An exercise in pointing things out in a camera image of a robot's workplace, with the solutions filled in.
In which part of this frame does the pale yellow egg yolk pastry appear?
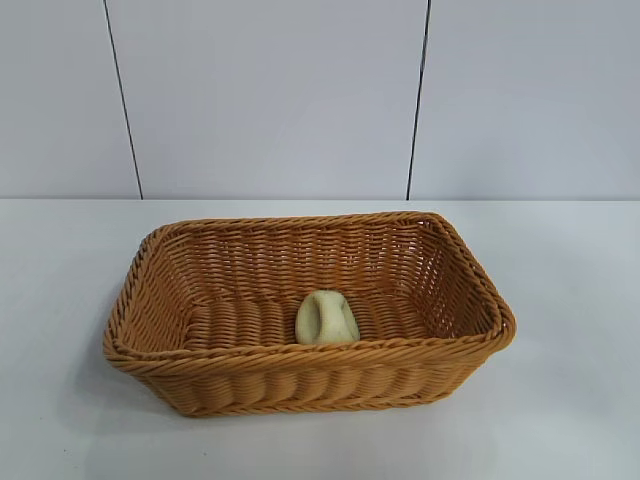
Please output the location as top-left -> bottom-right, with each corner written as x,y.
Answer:
295,290 -> 360,345

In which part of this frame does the brown woven wicker basket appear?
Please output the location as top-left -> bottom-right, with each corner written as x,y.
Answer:
102,210 -> 519,417

